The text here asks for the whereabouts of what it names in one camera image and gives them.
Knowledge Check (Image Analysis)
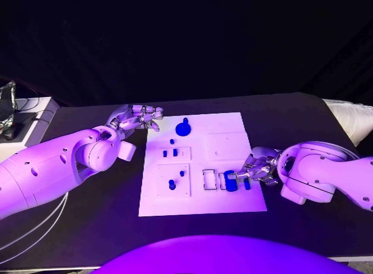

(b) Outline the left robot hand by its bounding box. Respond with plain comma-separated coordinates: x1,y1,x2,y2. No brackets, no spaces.
106,104,166,141

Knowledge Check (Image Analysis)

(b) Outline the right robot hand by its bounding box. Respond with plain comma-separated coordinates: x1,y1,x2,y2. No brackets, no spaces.
228,146,283,187

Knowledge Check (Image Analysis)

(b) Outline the long blue cylinder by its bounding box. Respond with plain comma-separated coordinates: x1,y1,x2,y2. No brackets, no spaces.
224,170,240,193

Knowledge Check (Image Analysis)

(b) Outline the white task board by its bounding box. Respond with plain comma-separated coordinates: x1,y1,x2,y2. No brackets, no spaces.
139,112,269,217

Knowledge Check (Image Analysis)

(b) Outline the blue gear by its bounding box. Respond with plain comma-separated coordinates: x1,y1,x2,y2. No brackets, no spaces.
176,123,194,137

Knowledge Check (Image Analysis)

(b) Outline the white desk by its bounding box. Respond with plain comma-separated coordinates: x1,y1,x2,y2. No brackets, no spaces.
0,80,62,170

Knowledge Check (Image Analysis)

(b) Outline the white ribbed cushion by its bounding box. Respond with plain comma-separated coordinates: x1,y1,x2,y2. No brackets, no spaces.
320,98,373,147

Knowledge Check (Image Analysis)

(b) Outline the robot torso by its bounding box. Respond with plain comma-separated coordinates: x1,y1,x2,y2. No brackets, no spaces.
93,235,365,274

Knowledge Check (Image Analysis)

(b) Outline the white cable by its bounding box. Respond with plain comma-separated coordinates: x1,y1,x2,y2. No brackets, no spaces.
0,199,70,269
0,192,70,256

